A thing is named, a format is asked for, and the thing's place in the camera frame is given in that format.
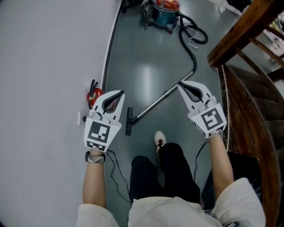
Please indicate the person's white shirt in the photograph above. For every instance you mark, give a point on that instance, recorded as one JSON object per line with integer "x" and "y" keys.
{"x": 173, "y": 212}

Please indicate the red fire extinguisher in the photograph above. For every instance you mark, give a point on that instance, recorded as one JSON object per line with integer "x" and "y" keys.
{"x": 95, "y": 93}

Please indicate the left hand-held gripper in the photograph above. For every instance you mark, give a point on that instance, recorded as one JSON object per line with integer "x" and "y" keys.
{"x": 98, "y": 133}

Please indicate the wooden newel post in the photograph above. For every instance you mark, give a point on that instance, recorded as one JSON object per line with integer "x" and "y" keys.
{"x": 239, "y": 31}

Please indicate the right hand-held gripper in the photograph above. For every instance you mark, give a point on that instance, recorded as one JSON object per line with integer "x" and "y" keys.
{"x": 210, "y": 120}

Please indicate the white sneaker with red laces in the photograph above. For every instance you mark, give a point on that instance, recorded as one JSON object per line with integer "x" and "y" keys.
{"x": 159, "y": 139}

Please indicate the person's left forearm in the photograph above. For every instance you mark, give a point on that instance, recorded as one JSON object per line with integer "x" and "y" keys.
{"x": 94, "y": 184}

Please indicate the black case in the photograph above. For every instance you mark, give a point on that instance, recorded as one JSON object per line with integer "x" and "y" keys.
{"x": 241, "y": 168}

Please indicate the person's right forearm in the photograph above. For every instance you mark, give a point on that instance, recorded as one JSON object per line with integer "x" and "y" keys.
{"x": 222, "y": 168}

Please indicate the white wall socket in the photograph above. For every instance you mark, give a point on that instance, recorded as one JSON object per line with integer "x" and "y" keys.
{"x": 79, "y": 118}

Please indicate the wristwatch with woven band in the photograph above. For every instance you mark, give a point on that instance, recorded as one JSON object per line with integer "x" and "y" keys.
{"x": 95, "y": 157}

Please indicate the red green vacuum cleaner canister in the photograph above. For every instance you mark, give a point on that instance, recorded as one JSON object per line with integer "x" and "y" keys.
{"x": 165, "y": 15}

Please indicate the person's black trousers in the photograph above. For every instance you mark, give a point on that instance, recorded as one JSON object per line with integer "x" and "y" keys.
{"x": 151, "y": 177}

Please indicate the vacuum hose and metal wand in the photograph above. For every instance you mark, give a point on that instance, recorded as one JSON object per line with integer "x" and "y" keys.
{"x": 153, "y": 104}

